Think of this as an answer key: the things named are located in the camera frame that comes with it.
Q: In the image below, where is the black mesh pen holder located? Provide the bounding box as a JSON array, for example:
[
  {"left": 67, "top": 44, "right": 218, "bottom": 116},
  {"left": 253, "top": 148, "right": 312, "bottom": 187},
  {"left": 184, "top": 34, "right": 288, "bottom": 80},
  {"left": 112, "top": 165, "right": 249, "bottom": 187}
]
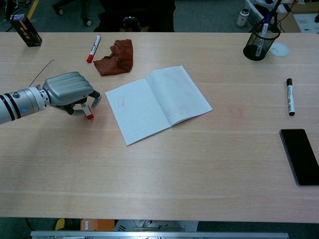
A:
[{"left": 243, "top": 22, "right": 281, "bottom": 61}]

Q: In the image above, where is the white thermos bottle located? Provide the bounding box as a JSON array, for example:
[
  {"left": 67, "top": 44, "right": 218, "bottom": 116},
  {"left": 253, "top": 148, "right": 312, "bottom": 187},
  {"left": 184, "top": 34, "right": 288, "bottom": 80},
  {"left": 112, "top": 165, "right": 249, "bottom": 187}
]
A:
[{"left": 236, "top": 8, "right": 250, "bottom": 28}]

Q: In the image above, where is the black office chair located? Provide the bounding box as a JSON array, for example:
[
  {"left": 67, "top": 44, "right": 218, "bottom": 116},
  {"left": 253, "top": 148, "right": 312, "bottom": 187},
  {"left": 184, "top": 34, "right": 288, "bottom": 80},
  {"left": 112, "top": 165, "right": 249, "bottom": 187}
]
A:
[{"left": 93, "top": 0, "right": 176, "bottom": 32}]

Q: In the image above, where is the white round cable grommet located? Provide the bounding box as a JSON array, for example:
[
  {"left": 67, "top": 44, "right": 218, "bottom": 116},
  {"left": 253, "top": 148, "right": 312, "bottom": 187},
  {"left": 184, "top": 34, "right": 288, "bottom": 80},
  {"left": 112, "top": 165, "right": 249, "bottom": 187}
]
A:
[{"left": 269, "top": 42, "right": 291, "bottom": 57}]

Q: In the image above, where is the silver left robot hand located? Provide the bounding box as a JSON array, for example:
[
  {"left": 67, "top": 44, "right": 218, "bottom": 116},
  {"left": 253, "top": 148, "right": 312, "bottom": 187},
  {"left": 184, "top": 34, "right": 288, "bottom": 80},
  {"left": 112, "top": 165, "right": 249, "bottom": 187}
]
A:
[{"left": 42, "top": 71, "right": 102, "bottom": 117}]

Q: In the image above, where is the open lined notebook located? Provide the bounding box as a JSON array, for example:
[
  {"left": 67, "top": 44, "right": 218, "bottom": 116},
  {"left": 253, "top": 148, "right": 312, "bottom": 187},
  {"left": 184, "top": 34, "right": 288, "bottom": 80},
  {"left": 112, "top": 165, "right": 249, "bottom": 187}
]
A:
[{"left": 105, "top": 65, "right": 213, "bottom": 146}]

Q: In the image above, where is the aluminium profile rail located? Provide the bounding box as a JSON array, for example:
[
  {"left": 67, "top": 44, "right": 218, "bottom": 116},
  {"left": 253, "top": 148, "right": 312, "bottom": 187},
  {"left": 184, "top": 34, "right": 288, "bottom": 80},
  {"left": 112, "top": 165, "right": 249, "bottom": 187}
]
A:
[{"left": 30, "top": 231, "right": 290, "bottom": 239}]

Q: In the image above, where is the black chair wheel base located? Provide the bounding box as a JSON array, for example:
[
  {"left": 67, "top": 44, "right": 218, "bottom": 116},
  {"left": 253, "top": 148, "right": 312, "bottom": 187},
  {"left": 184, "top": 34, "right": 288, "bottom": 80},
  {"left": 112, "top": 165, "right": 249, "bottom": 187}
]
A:
[{"left": 52, "top": 0, "right": 93, "bottom": 27}]

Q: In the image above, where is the white wire basket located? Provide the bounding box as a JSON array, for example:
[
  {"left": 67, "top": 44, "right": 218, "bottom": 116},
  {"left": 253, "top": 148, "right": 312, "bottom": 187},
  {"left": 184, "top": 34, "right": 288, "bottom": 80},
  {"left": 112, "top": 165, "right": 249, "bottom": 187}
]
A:
[{"left": 245, "top": 0, "right": 265, "bottom": 25}]

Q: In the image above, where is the black box gold print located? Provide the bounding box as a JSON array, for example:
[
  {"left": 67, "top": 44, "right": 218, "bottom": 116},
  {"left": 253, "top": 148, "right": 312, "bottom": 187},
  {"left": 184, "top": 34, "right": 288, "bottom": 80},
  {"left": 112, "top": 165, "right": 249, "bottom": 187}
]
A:
[{"left": 6, "top": 14, "right": 43, "bottom": 47}]

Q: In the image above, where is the black smartphone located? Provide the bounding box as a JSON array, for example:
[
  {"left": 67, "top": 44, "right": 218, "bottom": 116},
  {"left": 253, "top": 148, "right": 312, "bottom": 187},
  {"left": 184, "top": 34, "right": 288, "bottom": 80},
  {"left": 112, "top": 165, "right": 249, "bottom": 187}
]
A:
[{"left": 279, "top": 128, "right": 319, "bottom": 187}]

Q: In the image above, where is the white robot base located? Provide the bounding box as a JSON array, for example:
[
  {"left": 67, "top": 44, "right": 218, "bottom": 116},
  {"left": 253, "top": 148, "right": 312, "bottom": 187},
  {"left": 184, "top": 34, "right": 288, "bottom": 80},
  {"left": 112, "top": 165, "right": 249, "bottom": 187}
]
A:
[{"left": 114, "top": 219, "right": 199, "bottom": 232}]

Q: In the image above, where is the black cap whiteboard marker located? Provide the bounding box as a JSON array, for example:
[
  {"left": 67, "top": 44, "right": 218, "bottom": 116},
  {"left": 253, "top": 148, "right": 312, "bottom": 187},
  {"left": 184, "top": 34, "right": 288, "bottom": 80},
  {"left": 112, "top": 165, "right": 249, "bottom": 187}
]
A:
[{"left": 286, "top": 78, "right": 297, "bottom": 117}]

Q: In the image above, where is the red cap whiteboard marker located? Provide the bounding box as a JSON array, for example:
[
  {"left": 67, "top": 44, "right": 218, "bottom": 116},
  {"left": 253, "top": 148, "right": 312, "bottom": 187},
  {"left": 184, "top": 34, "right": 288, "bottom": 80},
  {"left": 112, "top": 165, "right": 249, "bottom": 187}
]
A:
[{"left": 86, "top": 34, "right": 102, "bottom": 63}]

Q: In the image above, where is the orange box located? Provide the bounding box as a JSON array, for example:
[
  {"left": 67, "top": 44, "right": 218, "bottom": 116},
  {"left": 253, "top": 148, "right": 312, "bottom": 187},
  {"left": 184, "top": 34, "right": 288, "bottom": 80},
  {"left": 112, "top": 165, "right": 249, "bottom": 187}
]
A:
[{"left": 80, "top": 219, "right": 115, "bottom": 232}]

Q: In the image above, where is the brown cardboard box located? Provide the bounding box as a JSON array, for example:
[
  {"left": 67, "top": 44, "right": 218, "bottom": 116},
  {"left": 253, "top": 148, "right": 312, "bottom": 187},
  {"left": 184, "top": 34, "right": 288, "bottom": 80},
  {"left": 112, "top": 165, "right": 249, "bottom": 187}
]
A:
[{"left": 276, "top": 11, "right": 302, "bottom": 33}]

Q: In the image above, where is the blue cap marker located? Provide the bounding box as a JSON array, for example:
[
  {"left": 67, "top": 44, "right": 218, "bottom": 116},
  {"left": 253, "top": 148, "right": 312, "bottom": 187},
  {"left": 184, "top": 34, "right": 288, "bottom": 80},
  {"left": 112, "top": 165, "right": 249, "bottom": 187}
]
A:
[{"left": 255, "top": 13, "right": 272, "bottom": 57}]

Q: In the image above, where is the red rubber stamp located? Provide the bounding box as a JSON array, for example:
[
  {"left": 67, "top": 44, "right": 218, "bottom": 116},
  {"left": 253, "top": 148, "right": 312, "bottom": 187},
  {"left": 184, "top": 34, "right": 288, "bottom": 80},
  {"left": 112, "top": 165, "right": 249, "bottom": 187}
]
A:
[{"left": 81, "top": 104, "right": 95, "bottom": 120}]

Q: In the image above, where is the brown crumpled cloth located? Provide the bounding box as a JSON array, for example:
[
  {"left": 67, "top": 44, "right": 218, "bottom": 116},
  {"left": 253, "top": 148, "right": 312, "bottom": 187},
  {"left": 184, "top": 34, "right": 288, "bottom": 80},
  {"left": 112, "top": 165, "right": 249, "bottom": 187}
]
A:
[{"left": 93, "top": 39, "right": 134, "bottom": 77}]

